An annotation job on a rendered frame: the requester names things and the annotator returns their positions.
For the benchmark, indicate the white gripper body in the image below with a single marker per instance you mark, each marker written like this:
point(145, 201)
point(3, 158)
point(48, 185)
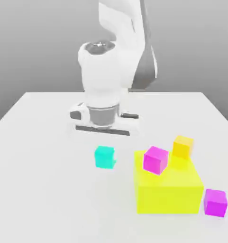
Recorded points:
point(125, 127)

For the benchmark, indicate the small cyan cube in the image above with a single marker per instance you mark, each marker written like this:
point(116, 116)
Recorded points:
point(104, 157)

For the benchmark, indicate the small magenta cube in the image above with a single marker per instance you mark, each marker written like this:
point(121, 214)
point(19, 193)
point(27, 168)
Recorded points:
point(155, 160)
point(215, 203)

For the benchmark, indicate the small orange cube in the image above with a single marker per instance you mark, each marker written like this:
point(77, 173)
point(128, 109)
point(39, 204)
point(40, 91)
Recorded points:
point(182, 147)

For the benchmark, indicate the large yellow box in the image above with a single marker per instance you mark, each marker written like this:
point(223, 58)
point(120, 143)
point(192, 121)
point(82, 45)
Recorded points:
point(168, 193)

